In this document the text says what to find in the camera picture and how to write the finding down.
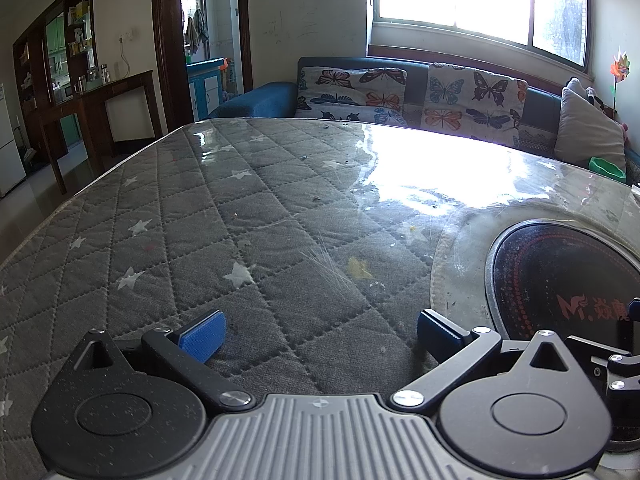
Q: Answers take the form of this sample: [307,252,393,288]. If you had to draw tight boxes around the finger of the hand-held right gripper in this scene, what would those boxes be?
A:
[567,297,640,408]

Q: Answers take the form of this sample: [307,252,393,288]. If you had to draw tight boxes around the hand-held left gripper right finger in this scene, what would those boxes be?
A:
[391,309,583,413]

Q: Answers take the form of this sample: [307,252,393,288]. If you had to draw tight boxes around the blue cabinet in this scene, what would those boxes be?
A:
[186,57,226,121]

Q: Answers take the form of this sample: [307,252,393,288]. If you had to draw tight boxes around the dark wooden console table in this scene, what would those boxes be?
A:
[40,70,166,196]

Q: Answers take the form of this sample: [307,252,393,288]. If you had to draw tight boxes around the white refrigerator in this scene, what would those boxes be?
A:
[0,82,28,198]

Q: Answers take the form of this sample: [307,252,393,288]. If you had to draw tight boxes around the black round induction cooker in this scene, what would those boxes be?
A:
[485,219,640,453]

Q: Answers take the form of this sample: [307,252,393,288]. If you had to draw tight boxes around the grey quilted star table cover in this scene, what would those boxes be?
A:
[0,117,640,480]

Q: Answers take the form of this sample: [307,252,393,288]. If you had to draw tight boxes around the grey pillow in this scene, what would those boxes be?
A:
[554,86,627,171]

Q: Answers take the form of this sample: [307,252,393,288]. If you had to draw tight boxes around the dark wooden door frame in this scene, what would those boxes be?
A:
[151,0,253,136]

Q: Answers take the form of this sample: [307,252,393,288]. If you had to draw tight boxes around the yellow paper scrap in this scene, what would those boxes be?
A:
[347,257,374,280]

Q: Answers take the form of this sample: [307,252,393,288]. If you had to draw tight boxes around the panda plush toy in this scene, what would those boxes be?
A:
[567,77,616,117]

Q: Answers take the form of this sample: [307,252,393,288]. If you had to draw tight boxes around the butterfly print cushion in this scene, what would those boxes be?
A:
[295,66,408,127]
[420,62,528,148]

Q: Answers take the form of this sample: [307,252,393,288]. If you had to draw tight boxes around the round beige mat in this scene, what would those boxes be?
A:
[429,200,640,341]

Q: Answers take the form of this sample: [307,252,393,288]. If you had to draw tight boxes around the green bowl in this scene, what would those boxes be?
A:
[588,156,627,183]

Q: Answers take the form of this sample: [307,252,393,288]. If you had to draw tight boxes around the blue sofa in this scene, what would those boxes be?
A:
[207,56,640,186]

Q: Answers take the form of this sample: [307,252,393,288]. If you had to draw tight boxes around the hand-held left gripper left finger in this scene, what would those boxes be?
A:
[62,310,253,415]

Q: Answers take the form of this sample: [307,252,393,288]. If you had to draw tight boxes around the colourful pinwheel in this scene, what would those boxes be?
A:
[609,47,632,111]

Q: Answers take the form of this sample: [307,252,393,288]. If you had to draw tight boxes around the wooden shelf cabinet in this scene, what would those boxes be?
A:
[12,0,98,161]

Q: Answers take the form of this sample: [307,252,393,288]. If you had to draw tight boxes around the hanging grey clothes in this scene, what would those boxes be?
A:
[185,8,210,56]

